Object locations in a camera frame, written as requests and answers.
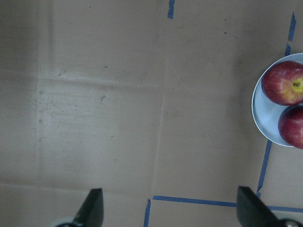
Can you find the red apple on plate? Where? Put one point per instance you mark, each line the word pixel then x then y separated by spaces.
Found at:
pixel 283 83
pixel 290 126

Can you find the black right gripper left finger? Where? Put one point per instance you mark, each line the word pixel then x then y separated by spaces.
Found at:
pixel 91 212

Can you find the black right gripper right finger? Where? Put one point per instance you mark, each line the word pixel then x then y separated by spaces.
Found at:
pixel 252 212

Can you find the light blue plate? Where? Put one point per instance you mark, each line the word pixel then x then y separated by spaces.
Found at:
pixel 266 114

